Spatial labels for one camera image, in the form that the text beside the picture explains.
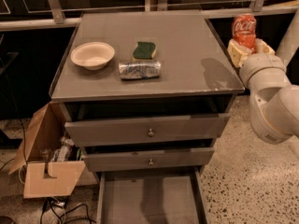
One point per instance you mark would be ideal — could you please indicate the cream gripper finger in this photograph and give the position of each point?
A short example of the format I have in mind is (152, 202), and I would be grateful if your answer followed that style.
(262, 47)
(238, 53)

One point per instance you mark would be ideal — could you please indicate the red coke can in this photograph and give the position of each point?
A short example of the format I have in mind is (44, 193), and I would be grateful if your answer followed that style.
(244, 30)

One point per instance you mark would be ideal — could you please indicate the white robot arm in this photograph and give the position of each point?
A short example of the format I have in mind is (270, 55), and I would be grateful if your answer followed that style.
(273, 100)

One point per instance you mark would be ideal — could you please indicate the grey top drawer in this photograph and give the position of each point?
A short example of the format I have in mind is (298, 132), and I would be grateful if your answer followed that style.
(105, 132)

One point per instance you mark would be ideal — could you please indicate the grey drawer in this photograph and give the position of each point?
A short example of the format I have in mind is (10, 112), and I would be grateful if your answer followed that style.
(158, 196)
(138, 160)
(105, 132)

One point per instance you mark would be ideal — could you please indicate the silver crushed can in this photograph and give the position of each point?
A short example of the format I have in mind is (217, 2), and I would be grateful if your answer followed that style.
(140, 70)

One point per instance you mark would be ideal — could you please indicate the grey drawer cabinet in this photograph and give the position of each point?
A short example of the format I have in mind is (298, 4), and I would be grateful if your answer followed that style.
(196, 79)

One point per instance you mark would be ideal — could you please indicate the grey middle drawer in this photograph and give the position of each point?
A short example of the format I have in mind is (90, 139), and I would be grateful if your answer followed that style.
(138, 160)

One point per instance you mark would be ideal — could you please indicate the grey bottom drawer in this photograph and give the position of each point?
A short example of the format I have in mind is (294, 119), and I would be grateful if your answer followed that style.
(158, 196)

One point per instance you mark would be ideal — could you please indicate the green yellow sponge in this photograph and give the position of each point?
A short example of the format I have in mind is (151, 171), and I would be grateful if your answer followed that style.
(144, 51)

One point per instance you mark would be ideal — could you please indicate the metal window railing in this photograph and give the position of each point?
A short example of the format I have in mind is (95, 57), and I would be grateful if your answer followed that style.
(40, 14)

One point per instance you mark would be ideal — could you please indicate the white paper bowl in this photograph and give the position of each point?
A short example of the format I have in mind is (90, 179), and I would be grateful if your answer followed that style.
(92, 55)

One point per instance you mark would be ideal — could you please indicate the plastic bottles in box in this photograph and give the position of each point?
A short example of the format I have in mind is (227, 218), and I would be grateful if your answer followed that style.
(66, 152)

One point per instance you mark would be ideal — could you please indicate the brown cardboard box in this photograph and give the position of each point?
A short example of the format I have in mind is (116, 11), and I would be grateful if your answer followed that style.
(45, 178)

